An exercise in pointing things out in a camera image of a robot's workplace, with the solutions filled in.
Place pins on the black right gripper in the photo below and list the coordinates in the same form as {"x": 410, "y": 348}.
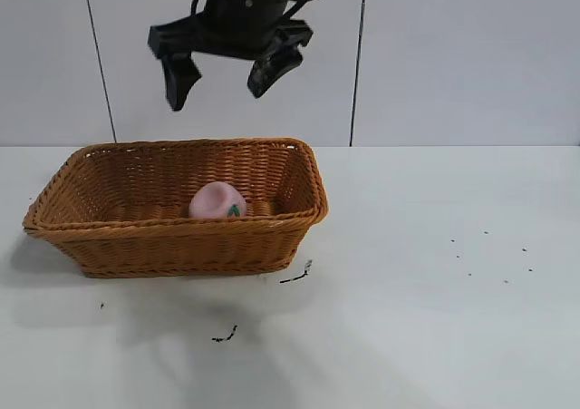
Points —
{"x": 244, "y": 14}

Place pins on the pink toy peach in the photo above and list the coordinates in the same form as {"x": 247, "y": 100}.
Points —
{"x": 213, "y": 202}

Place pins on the brown woven wicker basket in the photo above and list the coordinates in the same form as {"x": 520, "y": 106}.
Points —
{"x": 181, "y": 246}

